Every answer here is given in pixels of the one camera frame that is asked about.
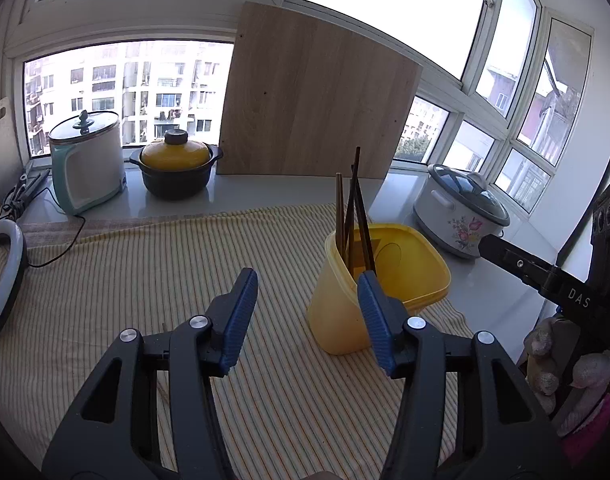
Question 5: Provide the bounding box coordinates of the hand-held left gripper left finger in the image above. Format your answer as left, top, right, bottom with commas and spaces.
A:
41, 267, 259, 480

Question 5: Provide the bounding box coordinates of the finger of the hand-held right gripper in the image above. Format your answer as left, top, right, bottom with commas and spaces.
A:
478, 234, 562, 291

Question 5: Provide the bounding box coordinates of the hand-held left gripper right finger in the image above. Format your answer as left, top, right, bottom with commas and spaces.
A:
357, 270, 572, 480

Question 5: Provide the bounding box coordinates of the yellow plastic container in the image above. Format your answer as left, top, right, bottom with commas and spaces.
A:
306, 223, 452, 356

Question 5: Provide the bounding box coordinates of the black chopstick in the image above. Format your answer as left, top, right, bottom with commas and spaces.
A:
344, 146, 362, 261
351, 162, 379, 274

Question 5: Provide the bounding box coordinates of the person's right hand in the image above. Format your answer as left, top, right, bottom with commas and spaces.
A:
522, 315, 610, 438

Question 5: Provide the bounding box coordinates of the white floral slow cooker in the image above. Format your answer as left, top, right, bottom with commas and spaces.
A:
413, 172, 506, 260

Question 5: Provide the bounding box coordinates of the glass slow cooker lid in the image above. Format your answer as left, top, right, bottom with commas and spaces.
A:
427, 163, 511, 228

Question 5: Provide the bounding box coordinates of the yellow striped cloth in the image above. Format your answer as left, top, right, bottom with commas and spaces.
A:
0, 202, 477, 480

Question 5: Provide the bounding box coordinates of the black ceramic pot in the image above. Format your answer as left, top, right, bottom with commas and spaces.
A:
129, 144, 225, 200

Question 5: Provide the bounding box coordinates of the yellow pot lid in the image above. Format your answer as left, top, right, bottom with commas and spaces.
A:
138, 129, 212, 169

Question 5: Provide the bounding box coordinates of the brown cloth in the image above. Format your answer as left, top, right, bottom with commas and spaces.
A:
22, 212, 207, 249

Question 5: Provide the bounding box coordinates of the white and teal electric cooker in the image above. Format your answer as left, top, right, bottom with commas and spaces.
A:
49, 127, 128, 216

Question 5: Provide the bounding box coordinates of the light wooden board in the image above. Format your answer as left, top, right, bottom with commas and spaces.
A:
216, 1, 424, 181

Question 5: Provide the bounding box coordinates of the glass lid with teal knob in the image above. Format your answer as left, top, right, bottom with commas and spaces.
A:
48, 109, 122, 149

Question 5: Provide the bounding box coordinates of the black folding stand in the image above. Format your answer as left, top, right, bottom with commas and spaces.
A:
2, 168, 51, 221

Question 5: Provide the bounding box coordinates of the white cutting board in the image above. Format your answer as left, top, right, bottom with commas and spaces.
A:
0, 97, 26, 197

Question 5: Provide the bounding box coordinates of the black power cable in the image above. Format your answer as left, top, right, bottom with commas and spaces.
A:
27, 212, 86, 269

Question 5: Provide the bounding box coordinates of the white ring light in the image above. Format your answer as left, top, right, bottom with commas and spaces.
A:
0, 220, 28, 347

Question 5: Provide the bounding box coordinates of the white window frame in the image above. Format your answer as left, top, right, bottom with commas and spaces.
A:
5, 0, 597, 221

